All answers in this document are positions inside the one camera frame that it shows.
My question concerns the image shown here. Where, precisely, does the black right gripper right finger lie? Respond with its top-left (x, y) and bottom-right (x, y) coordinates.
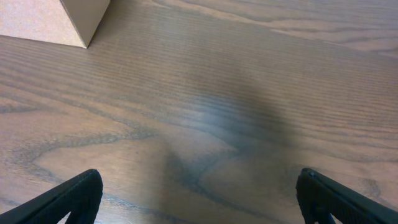
top-left (295, 168), bottom-right (397, 224)

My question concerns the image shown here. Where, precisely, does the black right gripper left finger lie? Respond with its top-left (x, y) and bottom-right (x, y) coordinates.
top-left (1, 169), bottom-right (103, 224)

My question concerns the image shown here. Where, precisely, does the cardboard box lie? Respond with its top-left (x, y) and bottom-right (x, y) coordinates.
top-left (1, 0), bottom-right (110, 49)

